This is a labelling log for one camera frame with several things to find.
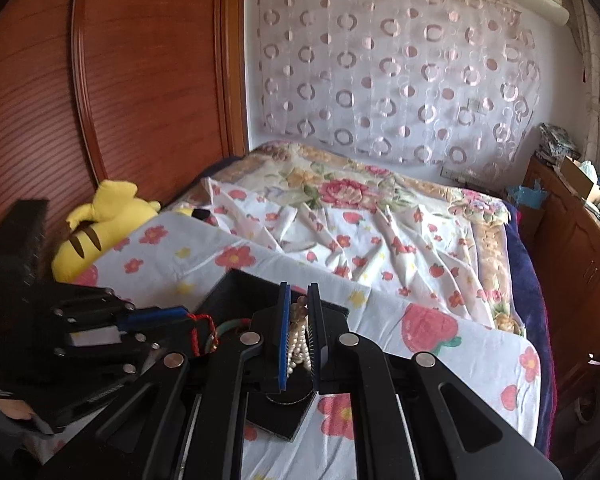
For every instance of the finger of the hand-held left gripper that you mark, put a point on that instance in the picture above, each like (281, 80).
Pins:
(105, 357)
(155, 319)

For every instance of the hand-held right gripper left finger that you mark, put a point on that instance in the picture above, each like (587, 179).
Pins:
(284, 340)

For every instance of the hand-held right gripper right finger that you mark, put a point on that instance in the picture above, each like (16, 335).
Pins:
(316, 340)

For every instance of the black jewelry box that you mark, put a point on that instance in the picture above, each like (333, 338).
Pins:
(240, 296)

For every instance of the person's left hand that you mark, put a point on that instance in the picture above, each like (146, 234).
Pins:
(16, 408)

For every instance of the yellow striped plush toy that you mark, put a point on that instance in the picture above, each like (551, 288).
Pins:
(107, 220)

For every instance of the strawberry print quilt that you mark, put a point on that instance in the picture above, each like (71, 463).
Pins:
(455, 355)

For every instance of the rose floral blanket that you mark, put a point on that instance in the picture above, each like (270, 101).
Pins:
(340, 180)

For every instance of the dark blue bed cover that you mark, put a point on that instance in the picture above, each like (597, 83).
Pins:
(530, 270)

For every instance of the wooden headboard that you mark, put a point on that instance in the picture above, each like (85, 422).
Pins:
(130, 85)

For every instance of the blue plastic bag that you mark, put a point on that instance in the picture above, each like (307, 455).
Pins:
(527, 195)

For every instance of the wooden dresser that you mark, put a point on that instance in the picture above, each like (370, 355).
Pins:
(575, 260)

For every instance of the sheer pink circle curtain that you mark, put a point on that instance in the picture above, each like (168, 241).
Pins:
(395, 75)

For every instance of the open cardboard box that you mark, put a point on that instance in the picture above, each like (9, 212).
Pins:
(577, 177)

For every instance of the patterned bag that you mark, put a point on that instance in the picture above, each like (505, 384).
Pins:
(557, 142)

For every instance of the white wrapped pipe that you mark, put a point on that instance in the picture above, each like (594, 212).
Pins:
(587, 75)

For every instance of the white wall socket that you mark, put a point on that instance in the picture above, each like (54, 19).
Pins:
(462, 175)

